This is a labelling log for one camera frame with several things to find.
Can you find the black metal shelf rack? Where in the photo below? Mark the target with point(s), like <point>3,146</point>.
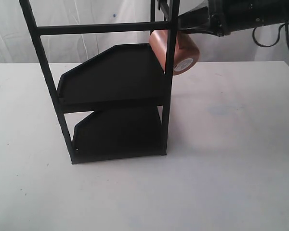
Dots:
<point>117,104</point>

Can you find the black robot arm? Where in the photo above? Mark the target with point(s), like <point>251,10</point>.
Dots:
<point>269,12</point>

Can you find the white backdrop curtain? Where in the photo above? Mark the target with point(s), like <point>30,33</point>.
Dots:
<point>264,44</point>

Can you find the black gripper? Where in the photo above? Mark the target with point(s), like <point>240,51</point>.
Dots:
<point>224,16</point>

